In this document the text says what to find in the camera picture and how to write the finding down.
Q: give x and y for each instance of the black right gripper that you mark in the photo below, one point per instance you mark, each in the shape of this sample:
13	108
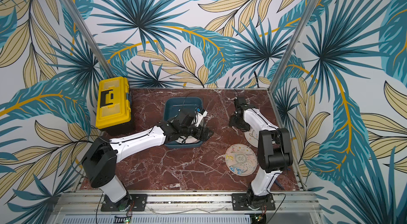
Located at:
237	120

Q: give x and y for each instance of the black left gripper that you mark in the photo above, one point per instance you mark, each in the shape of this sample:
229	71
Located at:
200	135

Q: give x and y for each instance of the cream cat flower coaster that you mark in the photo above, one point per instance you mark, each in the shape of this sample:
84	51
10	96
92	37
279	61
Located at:
252	137

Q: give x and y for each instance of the teal plastic storage box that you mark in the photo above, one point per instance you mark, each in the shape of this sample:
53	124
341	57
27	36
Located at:
172	109

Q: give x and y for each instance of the green bunny coaster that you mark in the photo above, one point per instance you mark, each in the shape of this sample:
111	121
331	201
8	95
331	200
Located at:
200	114

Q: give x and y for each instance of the cream blue doodle coaster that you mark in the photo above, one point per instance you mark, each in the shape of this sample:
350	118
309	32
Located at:
241	160

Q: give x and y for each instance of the floral rose coaster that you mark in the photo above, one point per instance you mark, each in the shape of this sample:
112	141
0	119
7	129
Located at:
190	139

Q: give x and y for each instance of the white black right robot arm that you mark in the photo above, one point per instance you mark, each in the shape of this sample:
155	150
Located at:
274	153

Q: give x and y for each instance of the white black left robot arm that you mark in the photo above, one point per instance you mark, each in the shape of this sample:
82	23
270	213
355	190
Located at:
99	162

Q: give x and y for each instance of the yellow plastic toolbox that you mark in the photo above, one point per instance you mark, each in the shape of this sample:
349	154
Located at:
113	112

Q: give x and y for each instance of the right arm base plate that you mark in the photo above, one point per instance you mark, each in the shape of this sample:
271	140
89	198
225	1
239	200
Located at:
244	202

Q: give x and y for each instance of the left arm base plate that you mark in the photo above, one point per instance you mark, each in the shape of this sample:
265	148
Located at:
131	202

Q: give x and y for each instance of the aluminium front rail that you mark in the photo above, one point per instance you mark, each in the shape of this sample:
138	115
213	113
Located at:
189	202

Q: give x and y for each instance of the silver aluminium left post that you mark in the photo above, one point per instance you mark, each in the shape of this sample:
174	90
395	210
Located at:
86	33

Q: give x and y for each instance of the silver aluminium corner post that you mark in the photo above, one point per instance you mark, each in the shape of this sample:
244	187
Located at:
308	10

